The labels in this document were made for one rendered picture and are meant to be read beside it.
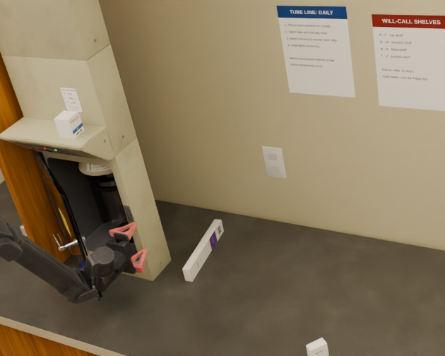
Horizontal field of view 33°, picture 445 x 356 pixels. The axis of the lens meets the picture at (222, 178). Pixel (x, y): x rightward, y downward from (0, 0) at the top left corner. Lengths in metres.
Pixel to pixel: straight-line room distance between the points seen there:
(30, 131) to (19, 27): 0.30
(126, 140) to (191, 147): 0.45
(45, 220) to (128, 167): 0.44
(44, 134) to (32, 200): 0.36
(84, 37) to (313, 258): 0.97
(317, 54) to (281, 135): 0.33
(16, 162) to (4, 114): 0.16
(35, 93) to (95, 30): 0.30
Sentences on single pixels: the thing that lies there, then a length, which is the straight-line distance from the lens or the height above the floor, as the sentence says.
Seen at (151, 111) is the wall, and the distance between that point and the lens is 2.64.
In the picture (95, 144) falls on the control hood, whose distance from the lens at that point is 2.12.
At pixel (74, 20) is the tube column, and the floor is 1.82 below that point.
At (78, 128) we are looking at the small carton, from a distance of 2.14.
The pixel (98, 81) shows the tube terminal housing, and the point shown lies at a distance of 2.11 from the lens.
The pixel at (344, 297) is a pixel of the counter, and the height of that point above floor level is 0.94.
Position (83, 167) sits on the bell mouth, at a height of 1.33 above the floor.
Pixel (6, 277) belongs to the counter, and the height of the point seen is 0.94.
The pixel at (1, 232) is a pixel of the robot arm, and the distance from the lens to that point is 1.70.
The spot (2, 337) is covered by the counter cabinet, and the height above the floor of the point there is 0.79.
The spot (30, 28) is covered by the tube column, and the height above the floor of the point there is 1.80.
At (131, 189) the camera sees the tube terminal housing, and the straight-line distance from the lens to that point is 2.27.
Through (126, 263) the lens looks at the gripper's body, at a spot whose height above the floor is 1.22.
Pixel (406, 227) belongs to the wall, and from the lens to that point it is 2.42.
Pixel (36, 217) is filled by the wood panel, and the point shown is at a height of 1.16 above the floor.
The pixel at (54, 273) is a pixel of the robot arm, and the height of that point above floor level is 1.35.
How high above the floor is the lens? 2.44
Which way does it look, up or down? 32 degrees down
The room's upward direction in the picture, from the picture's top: 12 degrees counter-clockwise
